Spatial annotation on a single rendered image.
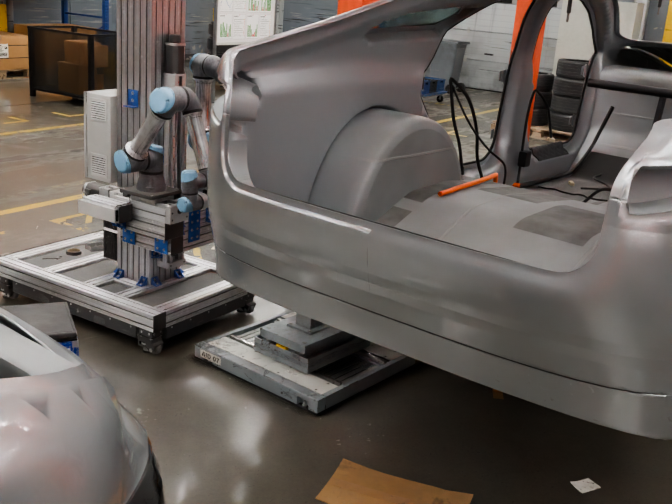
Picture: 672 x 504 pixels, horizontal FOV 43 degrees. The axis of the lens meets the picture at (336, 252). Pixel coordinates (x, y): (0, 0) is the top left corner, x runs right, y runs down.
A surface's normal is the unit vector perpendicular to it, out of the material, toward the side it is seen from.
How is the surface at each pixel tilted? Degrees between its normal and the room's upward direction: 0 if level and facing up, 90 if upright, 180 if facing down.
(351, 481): 1
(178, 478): 0
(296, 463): 0
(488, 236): 22
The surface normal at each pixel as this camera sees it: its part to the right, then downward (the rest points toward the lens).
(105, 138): -0.54, 0.22
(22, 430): 0.69, -0.68
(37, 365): 0.07, -0.95
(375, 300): -0.62, 0.50
